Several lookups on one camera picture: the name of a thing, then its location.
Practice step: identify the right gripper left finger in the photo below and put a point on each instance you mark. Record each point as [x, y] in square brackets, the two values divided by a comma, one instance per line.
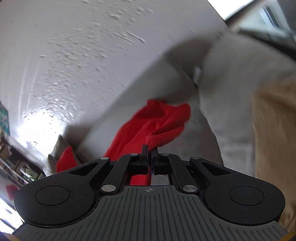
[127, 166]

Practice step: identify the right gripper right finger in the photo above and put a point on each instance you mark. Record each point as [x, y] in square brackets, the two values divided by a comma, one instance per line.
[174, 167]

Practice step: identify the red t-shirt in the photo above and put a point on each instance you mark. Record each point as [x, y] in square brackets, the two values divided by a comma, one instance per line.
[155, 125]

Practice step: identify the grey sofa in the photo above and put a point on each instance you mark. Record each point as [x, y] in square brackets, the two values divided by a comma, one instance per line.
[217, 81]

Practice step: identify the bookshelf with books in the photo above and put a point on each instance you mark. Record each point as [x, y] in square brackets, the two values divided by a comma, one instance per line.
[16, 166]

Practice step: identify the red wall decoration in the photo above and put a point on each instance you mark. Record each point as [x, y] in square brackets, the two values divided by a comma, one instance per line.
[11, 191]

